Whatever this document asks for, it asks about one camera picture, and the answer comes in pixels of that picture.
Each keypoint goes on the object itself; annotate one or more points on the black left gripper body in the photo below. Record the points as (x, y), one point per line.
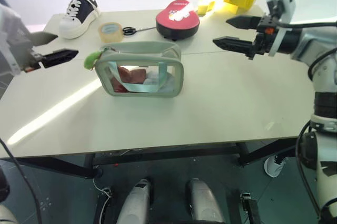
(33, 62)

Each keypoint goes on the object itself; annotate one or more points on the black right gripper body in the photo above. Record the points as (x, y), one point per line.
(263, 40)

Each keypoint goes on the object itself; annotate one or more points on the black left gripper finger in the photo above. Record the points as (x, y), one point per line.
(43, 38)
(59, 56)

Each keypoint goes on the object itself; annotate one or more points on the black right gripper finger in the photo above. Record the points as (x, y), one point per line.
(243, 22)
(234, 44)

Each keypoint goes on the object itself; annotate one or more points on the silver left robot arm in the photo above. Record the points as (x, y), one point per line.
(10, 16)

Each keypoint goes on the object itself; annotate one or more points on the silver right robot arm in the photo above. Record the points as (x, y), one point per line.
(326, 76)

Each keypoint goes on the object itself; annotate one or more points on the small green toy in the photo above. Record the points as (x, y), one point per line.
(90, 59)

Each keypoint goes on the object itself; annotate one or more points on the clear mint-green toiletry bag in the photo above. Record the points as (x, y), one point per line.
(139, 49)

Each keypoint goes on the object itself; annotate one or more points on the small yellow parts bin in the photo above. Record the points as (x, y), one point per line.
(205, 7)

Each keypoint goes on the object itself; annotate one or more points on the black and white sneaker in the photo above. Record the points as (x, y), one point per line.
(79, 13)

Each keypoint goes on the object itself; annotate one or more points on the clear tape roll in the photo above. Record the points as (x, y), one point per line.
(110, 32)

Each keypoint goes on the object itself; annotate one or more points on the red and black case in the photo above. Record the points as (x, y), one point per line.
(176, 22)

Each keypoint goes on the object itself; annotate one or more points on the red cloth item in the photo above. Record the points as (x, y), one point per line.
(129, 75)

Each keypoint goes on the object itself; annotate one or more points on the pale blue cloth item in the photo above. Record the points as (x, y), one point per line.
(154, 79)

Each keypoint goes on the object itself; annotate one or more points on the white shoe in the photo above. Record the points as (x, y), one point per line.
(273, 167)

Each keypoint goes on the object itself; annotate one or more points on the silver right robot leg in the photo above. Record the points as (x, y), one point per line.
(205, 203)

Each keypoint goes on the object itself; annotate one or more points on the silver robot leg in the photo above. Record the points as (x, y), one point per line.
(135, 203)
(205, 203)

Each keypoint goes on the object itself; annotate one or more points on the silver left robot leg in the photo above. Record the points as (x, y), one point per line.
(135, 203)

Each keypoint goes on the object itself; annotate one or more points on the black table frame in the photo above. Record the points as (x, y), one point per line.
(163, 154)

